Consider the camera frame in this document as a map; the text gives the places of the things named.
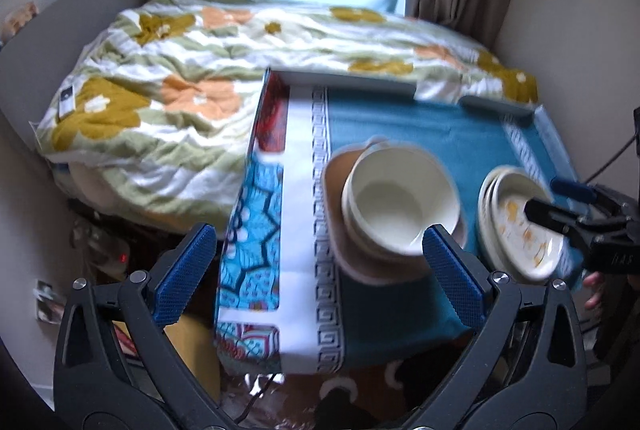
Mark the yellow cushion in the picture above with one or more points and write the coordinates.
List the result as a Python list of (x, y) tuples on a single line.
[(192, 360)]

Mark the floral blanket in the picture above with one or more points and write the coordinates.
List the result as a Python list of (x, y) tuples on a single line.
[(175, 60)]

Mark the large cream bowl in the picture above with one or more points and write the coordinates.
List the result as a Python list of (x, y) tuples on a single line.
[(395, 200)]

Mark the white plate with orange print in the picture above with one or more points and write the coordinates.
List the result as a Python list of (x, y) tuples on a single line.
[(515, 230)]

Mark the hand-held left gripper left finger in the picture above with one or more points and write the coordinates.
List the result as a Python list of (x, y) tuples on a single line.
[(182, 280)]

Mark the brown tray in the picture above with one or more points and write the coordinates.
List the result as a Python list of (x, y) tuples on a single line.
[(335, 210)]

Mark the small printed card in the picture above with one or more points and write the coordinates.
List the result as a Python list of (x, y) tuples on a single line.
[(47, 302)]

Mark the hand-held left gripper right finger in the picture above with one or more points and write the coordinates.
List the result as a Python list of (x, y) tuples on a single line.
[(452, 275)]

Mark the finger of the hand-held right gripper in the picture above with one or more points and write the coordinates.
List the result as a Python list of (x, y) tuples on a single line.
[(545, 212), (575, 189)]

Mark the white remote control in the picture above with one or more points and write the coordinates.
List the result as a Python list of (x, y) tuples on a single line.
[(67, 100)]

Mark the yellow plate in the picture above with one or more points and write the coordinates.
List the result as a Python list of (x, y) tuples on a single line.
[(481, 210)]

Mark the dark device with red light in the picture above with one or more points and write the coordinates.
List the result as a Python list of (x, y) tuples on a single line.
[(115, 255)]

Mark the blue patterned tablecloth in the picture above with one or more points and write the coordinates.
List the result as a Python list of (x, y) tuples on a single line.
[(400, 130)]

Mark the person's right hand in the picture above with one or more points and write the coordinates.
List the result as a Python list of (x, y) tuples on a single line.
[(595, 292)]

